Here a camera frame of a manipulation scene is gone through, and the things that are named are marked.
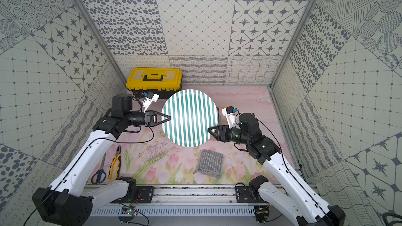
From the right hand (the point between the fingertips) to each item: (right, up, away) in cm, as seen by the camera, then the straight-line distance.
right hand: (211, 131), depth 69 cm
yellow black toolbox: (-30, +26, +32) cm, 51 cm away
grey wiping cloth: (0, -19, +11) cm, 22 cm away
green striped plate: (-8, +8, -2) cm, 12 cm away
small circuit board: (-39, -39, +2) cm, 56 cm away
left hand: (-19, +8, -3) cm, 20 cm away
